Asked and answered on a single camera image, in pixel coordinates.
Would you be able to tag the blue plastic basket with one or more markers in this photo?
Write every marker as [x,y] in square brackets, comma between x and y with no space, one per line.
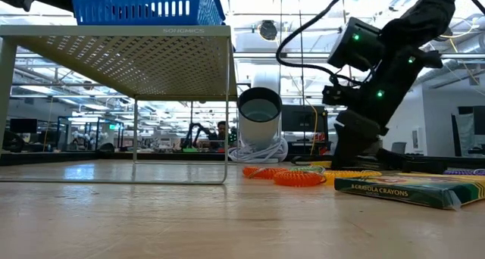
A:
[151,18]

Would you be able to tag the person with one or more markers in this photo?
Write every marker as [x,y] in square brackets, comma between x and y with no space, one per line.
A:
[221,127]

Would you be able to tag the black monitor screen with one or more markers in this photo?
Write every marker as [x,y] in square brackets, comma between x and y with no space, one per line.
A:
[303,119]

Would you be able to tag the small dark monitor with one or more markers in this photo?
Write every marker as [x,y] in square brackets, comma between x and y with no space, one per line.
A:
[23,125]

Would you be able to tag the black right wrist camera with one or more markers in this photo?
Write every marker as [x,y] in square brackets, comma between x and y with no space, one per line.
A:
[354,47]

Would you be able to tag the black standing panel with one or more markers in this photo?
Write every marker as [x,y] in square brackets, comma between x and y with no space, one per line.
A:
[479,119]

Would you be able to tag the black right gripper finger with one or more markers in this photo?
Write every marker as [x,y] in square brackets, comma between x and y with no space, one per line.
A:
[354,145]

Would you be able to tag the black background robot arm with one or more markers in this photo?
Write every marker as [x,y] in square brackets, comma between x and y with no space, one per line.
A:
[191,130]

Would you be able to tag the green perforated metal shelf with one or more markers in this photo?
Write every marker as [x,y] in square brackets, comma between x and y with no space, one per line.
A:
[113,30]

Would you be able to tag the black round ceiling reel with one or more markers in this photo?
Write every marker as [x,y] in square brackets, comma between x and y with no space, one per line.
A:
[268,30]

